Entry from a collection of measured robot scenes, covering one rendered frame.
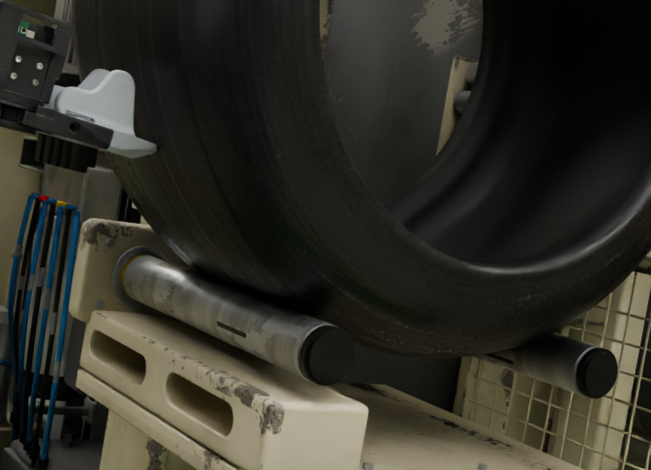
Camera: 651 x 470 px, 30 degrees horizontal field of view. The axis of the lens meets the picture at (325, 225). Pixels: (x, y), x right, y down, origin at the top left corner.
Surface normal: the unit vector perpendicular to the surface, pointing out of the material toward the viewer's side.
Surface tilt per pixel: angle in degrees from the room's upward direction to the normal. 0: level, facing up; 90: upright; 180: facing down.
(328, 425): 90
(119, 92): 90
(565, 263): 100
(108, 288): 90
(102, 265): 90
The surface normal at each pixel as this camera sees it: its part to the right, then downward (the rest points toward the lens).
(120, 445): -0.83, -0.11
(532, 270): 0.53, 0.32
